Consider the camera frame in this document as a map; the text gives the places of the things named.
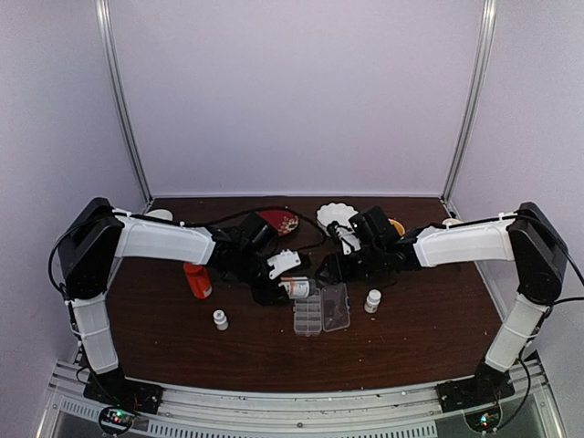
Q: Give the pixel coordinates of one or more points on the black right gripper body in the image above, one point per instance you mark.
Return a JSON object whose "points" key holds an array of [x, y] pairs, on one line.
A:
{"points": [[371, 263]]}

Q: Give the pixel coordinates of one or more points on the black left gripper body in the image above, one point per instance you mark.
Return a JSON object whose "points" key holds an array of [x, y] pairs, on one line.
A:
{"points": [[246, 269]]}

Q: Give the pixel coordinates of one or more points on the grey cap pill bottle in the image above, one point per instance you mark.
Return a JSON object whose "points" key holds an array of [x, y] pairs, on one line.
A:
{"points": [[298, 287]]}

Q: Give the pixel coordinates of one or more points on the clear plastic pill organizer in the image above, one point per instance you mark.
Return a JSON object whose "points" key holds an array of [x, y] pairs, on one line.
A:
{"points": [[326, 310]]}

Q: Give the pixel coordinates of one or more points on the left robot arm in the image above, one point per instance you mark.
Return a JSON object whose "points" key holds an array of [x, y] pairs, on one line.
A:
{"points": [[80, 262]]}

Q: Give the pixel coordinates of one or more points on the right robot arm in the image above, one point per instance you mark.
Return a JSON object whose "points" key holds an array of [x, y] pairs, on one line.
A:
{"points": [[524, 240]]}

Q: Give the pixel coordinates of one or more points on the floral mug yellow inside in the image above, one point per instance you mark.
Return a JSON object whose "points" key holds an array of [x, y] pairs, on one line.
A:
{"points": [[398, 226]]}

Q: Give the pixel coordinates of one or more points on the small white pill bottle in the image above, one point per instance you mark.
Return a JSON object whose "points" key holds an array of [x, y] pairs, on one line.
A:
{"points": [[373, 299]]}

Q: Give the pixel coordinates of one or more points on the orange pill bottle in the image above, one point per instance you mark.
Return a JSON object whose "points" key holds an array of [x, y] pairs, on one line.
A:
{"points": [[198, 280]]}

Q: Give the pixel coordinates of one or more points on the red floral plate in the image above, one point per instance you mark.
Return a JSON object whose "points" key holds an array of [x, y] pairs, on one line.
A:
{"points": [[283, 221]]}

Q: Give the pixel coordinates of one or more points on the white scalloped bowl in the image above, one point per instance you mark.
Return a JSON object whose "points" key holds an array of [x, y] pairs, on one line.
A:
{"points": [[334, 212]]}

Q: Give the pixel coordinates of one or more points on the small white dropper bottle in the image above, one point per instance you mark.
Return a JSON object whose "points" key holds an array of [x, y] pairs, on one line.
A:
{"points": [[220, 320]]}

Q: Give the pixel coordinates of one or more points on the cream ribbed mug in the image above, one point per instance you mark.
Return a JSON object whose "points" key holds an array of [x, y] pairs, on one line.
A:
{"points": [[451, 221]]}

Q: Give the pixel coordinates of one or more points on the white ceramic bowl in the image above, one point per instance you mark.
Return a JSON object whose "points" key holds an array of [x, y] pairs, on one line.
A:
{"points": [[160, 214]]}

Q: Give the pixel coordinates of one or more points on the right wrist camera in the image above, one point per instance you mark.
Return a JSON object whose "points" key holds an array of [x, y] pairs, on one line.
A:
{"points": [[344, 235]]}

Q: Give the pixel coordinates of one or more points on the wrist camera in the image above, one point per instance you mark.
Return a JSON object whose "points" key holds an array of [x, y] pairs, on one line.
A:
{"points": [[281, 263], [344, 235]]}

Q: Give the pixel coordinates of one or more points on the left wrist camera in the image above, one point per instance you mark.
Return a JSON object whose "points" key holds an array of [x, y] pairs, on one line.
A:
{"points": [[281, 263]]}

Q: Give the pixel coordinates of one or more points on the aluminium front rail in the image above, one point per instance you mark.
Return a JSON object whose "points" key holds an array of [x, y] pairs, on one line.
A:
{"points": [[407, 411]]}

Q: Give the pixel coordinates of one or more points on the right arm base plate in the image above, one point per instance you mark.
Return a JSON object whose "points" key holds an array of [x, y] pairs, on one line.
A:
{"points": [[473, 391]]}

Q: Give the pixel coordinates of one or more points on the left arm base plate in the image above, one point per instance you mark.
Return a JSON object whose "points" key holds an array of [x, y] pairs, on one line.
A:
{"points": [[113, 388]]}

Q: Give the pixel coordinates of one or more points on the left aluminium frame post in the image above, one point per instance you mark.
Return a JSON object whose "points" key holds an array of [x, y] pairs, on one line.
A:
{"points": [[103, 11]]}

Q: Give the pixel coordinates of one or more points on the aluminium frame post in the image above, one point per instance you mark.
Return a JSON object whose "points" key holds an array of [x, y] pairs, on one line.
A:
{"points": [[103, 11], [481, 61]]}

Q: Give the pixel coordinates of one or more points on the right aluminium frame post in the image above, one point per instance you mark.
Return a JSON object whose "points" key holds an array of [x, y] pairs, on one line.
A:
{"points": [[481, 61]]}

